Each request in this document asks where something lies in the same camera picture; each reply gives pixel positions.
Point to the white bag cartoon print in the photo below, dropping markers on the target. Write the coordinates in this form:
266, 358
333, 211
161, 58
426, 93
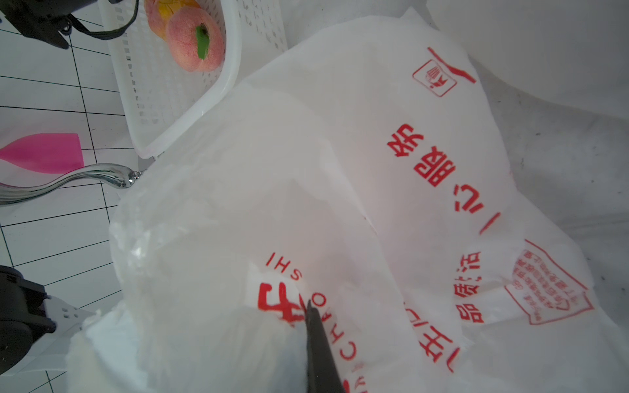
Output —
572, 53

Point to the pink peach with green leaf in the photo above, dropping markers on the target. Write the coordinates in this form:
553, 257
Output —
195, 40

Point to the chrome wire glass rack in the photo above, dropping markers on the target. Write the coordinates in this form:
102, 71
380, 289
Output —
118, 176

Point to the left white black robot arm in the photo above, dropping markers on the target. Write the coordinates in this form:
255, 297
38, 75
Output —
35, 327

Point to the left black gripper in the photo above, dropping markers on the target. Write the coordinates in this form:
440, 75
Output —
51, 21

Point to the white bag red lettering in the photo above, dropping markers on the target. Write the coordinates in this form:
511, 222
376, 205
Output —
361, 173

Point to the yellow pink peach front left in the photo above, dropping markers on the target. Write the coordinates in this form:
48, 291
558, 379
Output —
159, 13

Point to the white perforated plastic basket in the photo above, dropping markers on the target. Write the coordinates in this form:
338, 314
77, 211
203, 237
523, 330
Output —
162, 101

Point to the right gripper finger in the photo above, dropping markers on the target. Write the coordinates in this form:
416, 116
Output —
322, 374

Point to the pink wine glass lower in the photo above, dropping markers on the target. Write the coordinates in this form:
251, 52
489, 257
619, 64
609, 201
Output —
54, 154

